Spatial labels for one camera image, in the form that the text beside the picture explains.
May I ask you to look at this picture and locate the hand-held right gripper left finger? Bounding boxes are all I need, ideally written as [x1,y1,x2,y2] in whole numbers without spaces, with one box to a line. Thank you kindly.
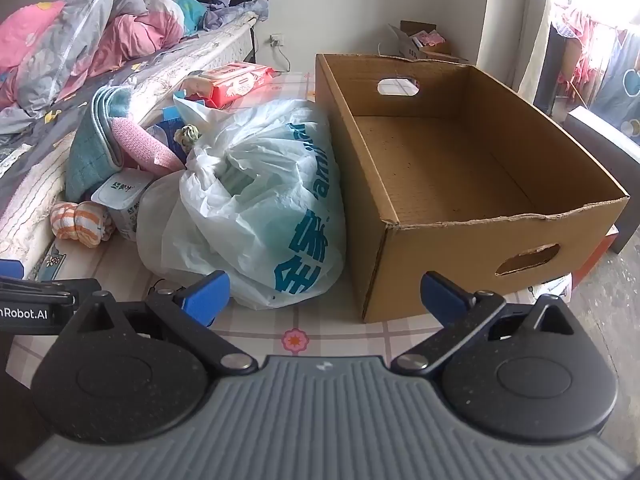
[72,270,258,376]

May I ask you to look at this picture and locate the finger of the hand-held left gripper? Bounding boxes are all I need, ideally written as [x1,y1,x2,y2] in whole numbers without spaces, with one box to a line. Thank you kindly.
[0,259,103,307]

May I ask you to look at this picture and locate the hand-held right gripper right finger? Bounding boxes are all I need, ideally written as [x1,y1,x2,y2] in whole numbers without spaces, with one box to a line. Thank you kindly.
[392,271,576,377]

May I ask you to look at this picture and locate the white plastic bag teal print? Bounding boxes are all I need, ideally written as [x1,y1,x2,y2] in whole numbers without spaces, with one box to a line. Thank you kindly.
[136,99,347,311]

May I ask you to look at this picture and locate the large cardboard box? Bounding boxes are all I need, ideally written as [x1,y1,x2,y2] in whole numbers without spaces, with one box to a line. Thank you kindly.
[315,52,631,325]

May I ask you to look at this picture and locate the green tie-dye scrunchie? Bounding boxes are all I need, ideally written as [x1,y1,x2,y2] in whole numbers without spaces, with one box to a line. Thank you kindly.
[174,125,201,152]

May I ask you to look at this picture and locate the blue plastic packet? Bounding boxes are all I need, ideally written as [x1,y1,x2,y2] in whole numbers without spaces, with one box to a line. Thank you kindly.
[161,105,187,133]

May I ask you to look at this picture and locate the orange white striped socks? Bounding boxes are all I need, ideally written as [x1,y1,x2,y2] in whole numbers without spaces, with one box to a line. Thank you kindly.
[50,201,115,248]

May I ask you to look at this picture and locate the plaid floral floor mat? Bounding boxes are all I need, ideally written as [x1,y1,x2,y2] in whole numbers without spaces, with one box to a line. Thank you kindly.
[10,70,573,391]

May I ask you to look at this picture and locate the white tissue pack green print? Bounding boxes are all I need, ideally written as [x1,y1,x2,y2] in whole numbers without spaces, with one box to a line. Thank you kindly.
[91,167,153,242]

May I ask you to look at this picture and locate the teal folded towel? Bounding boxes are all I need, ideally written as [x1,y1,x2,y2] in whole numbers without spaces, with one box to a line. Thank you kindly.
[65,85,132,203]

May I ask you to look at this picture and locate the pink knitted cloth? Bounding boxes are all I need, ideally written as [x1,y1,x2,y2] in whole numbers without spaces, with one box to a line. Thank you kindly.
[107,117,186,177]

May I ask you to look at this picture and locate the red flat box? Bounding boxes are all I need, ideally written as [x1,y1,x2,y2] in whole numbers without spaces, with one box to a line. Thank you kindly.
[572,225,621,286]

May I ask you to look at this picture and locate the dark furniture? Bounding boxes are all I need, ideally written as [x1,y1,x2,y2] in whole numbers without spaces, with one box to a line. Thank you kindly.
[565,107,640,256]

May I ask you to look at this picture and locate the red wet wipes pack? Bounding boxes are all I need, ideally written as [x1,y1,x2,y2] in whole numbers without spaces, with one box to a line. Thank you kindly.
[202,61,275,110]

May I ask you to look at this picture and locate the pink grey quilt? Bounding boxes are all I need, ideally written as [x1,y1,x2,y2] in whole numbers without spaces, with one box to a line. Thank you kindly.
[0,0,211,111]

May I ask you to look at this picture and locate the small printed cardboard box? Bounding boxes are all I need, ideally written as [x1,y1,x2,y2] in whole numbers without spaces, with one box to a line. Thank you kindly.
[389,21,468,64]

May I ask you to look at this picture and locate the blue printed hanging cloth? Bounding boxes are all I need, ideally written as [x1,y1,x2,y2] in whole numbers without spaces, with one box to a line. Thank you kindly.
[594,35,640,133]

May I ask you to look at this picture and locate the pink hanging garment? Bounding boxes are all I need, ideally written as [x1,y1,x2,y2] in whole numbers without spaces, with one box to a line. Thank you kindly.
[552,5,621,92]

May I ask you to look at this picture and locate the purple crumpled cloth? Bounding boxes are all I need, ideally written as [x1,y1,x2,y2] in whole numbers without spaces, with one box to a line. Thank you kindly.
[202,0,269,32]

